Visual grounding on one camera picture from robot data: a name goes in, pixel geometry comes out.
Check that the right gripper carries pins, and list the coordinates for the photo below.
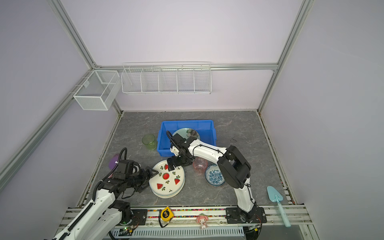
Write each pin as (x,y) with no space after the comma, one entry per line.
(176,163)

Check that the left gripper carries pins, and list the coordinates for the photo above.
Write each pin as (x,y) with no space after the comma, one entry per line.
(142,172)

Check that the white watermelon plate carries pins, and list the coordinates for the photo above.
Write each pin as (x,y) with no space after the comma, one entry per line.
(167,184)

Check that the green floral plate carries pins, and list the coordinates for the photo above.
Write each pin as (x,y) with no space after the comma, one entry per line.
(187,133)

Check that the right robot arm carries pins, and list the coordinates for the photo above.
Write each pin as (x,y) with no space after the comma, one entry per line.
(234,167)

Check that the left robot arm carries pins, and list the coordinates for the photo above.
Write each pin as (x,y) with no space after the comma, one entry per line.
(104,210)

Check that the blue plastic bin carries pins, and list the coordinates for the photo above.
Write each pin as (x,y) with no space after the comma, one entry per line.
(203,130)

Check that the pink glass cup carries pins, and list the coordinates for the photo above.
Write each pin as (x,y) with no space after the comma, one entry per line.
(200,165)

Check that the green glass cup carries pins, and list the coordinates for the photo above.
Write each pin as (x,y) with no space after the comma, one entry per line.
(149,141)

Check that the purple silicone spatula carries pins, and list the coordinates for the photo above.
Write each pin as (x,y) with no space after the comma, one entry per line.
(113,162)

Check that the yellow tape measure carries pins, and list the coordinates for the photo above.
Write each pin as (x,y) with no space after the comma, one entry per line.
(165,216)

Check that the blue patterned bowl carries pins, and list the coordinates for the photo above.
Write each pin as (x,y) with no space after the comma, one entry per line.
(214,176)

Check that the pink doll figurine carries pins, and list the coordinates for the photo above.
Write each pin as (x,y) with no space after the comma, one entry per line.
(201,220)

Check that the white mesh basket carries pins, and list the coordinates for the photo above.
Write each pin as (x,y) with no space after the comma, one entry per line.
(99,90)

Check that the teal plastic trowel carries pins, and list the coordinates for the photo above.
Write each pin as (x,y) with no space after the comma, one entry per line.
(276,197)

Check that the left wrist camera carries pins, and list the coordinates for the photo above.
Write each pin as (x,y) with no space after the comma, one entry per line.
(125,168)

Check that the white wire wall rack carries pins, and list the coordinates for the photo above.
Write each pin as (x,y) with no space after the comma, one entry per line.
(166,78)

